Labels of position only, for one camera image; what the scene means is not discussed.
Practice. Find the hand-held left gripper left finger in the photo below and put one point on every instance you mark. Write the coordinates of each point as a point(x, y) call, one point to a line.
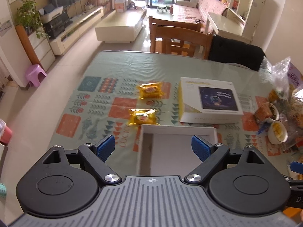
point(106, 147)

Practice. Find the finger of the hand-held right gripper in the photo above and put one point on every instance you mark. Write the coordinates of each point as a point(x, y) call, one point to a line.
point(295, 181)
point(297, 167)

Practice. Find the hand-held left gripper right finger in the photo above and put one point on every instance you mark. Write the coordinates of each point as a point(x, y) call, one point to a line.
point(200, 147)

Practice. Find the white tablet box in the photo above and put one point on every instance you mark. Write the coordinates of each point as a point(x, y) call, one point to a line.
point(210, 99)

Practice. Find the patterned cloth glass desktop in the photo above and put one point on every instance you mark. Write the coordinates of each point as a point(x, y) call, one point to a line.
point(153, 71)

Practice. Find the white open cardboard tray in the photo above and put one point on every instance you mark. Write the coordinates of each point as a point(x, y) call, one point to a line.
point(175, 146)

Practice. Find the bowl of yellow food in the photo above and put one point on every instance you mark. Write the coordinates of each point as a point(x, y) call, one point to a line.
point(277, 132)

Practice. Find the yellow snack packet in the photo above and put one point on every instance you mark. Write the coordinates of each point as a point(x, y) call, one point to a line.
point(142, 117)
point(150, 91)

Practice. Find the bag of dried snacks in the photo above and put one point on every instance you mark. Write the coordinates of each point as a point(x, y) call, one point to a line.
point(297, 108)

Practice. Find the bowl of noodles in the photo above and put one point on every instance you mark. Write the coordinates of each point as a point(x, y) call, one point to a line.
point(266, 112)

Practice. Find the clear plastic bag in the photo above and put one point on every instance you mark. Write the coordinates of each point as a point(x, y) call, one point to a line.
point(277, 75)

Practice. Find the pink plastic bin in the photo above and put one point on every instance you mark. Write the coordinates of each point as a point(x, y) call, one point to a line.
point(5, 133)

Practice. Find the purple plastic stool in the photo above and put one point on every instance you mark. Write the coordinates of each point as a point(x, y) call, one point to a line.
point(35, 73)

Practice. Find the black jacket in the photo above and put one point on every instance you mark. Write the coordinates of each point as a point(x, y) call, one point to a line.
point(236, 52)

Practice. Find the wooden chair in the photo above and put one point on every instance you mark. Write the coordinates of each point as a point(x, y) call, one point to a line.
point(172, 21)
point(182, 40)

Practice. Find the white drawer cabinet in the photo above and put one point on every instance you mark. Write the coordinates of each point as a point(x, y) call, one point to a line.
point(40, 49)

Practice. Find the white coffee table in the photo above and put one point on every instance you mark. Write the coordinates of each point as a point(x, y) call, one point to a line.
point(120, 27)

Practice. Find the white television cabinet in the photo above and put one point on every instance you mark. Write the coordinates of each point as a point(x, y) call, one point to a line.
point(78, 26)

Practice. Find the black printer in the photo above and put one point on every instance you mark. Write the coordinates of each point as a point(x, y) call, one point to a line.
point(56, 27)

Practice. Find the pink patterned sofa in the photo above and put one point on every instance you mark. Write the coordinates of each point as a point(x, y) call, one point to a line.
point(189, 14)

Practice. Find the cardboard box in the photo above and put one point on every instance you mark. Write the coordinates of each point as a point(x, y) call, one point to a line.
point(120, 5)

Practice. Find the round wheeled plant stand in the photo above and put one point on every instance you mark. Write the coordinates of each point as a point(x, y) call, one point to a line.
point(162, 9)

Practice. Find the white shelf desk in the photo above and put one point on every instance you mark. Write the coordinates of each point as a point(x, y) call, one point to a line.
point(241, 9)

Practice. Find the white printer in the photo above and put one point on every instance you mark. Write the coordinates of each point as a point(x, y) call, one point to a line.
point(51, 13)

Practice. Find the green potted plant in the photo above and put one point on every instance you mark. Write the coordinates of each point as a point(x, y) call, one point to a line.
point(29, 16)

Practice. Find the wall calendar strip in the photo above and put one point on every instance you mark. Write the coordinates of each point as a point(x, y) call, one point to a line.
point(5, 27)

